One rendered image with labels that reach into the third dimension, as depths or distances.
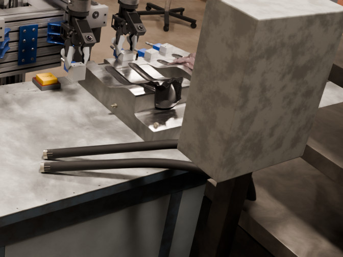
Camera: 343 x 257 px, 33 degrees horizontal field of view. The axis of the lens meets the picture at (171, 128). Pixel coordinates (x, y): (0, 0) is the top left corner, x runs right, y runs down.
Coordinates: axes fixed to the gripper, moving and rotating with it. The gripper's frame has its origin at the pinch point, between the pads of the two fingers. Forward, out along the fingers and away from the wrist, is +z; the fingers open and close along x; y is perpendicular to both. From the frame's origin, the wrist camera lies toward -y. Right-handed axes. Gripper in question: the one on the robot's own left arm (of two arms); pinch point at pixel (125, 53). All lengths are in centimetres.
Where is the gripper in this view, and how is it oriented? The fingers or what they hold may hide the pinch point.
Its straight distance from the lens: 234.5
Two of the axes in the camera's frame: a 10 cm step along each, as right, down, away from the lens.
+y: -5.9, -4.8, 6.5
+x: -7.9, 1.8, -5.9
